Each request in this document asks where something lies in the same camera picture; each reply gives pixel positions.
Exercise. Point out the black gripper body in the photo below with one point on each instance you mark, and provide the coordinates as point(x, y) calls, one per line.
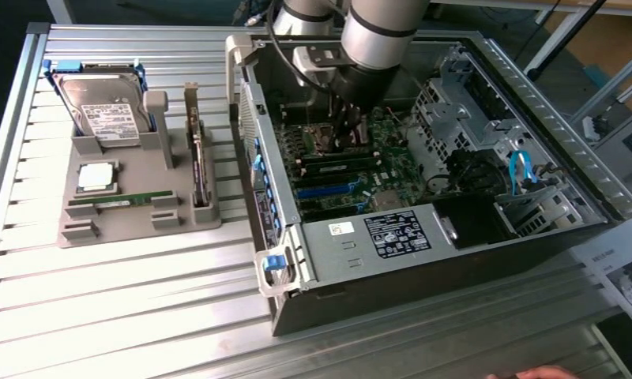
point(363, 85)

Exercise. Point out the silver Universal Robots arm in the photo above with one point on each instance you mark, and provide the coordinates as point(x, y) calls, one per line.
point(379, 35)

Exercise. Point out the black installed RAM stick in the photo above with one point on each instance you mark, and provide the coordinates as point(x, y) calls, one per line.
point(341, 165)

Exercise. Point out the green RAM stick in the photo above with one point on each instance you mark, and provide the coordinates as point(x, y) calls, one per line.
point(121, 199)

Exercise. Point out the person's hand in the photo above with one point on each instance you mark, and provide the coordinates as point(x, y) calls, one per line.
point(543, 373)

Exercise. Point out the CPU socket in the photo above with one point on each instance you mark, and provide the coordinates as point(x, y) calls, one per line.
point(316, 136)

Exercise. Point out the green motherboard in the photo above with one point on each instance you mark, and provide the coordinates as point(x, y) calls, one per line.
point(395, 158)

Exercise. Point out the metal disk bay cage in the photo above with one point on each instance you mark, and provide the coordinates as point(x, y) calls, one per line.
point(452, 114)

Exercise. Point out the black fan shroud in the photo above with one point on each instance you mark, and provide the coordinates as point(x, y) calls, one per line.
point(476, 171)

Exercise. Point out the graphics card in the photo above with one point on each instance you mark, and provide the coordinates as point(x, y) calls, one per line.
point(197, 150)

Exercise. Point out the grey power supply unit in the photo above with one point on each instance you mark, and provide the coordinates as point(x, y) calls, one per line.
point(379, 252)

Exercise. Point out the blue case latch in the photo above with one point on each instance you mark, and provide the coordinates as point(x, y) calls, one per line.
point(273, 263)

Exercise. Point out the open black PC case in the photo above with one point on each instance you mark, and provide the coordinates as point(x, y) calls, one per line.
point(400, 300)

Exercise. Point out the hard disk with blue carrier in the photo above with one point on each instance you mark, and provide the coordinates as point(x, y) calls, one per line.
point(102, 106)

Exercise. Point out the grey parts rack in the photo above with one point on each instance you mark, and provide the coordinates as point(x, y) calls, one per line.
point(131, 221)

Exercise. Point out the silver CPU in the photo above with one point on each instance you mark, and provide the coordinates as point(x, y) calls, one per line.
point(97, 176)

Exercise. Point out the printed paper sheet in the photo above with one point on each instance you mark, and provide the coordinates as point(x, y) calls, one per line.
point(616, 268)

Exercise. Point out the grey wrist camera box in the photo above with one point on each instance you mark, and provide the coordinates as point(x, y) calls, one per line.
point(311, 63)

